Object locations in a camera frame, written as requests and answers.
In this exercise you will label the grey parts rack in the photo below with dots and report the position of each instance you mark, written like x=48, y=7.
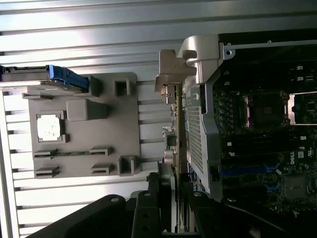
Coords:
x=111, y=129

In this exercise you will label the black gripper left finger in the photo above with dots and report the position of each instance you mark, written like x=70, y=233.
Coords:
x=146, y=218

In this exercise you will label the silver CPU chip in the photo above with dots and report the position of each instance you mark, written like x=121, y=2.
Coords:
x=49, y=127

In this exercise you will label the silver hard disk drive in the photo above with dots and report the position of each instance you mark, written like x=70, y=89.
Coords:
x=24, y=74

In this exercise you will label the open grey PC case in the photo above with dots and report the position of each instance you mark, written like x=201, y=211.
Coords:
x=200, y=138

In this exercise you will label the CPU socket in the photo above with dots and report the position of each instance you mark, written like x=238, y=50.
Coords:
x=265, y=111

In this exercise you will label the green RAM stick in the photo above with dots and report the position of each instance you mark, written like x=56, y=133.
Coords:
x=71, y=153

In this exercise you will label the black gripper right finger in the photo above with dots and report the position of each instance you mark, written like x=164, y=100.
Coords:
x=198, y=218

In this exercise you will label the metal socket cover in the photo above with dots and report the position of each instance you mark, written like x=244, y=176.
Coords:
x=304, y=109

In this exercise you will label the blue disk carrier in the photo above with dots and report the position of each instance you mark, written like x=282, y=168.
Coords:
x=64, y=74

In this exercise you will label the blue expansion slot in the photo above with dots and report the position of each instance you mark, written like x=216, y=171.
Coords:
x=247, y=170

